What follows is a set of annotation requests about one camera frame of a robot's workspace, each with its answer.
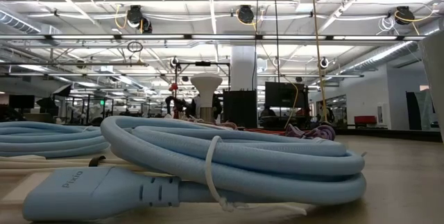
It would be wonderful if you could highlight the small dark monitor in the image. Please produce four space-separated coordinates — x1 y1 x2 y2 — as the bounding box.
8 94 35 110

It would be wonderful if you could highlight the light blue Pixio cable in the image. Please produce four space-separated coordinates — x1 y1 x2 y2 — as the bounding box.
22 114 368 222

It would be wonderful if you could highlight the white bulb brass table lamp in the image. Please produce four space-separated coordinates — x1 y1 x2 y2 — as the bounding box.
189 73 223 123

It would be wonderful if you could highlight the white lamp power cord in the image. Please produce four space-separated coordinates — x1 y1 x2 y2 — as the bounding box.
187 114 239 130

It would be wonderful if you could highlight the purple cable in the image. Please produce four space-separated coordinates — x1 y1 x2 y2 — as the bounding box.
284 123 336 141

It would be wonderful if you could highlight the red bench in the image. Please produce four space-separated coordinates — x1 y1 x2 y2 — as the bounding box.
354 115 377 127

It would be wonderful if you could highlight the person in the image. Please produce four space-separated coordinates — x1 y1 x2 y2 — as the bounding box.
259 104 277 119

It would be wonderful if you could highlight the yellow hanging power cord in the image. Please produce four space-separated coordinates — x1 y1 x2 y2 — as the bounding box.
309 0 330 125

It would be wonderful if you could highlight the black monitor screen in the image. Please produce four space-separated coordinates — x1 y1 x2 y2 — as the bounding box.
265 81 309 109

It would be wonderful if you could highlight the silver ventilation duct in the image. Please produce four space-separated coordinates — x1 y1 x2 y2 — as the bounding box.
341 40 422 74

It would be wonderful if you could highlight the cream cable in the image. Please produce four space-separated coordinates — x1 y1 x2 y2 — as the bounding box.
0 153 150 178

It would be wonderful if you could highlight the black hanging cable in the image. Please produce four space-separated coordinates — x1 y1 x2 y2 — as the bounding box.
271 0 282 83

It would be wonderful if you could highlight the black ceiling cable reel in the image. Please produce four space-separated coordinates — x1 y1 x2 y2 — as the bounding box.
126 4 153 34
394 5 416 26
237 4 255 24

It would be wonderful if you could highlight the black cabinet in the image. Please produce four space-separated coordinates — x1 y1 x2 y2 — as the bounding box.
223 89 258 129

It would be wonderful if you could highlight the black studio light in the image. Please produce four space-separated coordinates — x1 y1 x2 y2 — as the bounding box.
51 83 73 98

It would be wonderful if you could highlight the white building pillar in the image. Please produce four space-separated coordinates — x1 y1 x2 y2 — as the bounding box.
230 45 258 92

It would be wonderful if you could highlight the long ceiling light strip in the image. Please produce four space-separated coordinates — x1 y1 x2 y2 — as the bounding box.
0 33 427 42

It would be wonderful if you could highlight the grey plastic bin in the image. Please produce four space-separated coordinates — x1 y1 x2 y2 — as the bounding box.
417 31 444 144

